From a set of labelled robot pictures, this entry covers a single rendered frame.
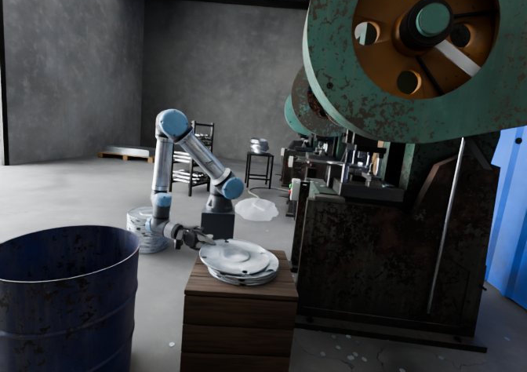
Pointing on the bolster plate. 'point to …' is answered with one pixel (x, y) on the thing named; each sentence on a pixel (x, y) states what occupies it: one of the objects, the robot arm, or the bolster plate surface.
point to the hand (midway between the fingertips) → (212, 245)
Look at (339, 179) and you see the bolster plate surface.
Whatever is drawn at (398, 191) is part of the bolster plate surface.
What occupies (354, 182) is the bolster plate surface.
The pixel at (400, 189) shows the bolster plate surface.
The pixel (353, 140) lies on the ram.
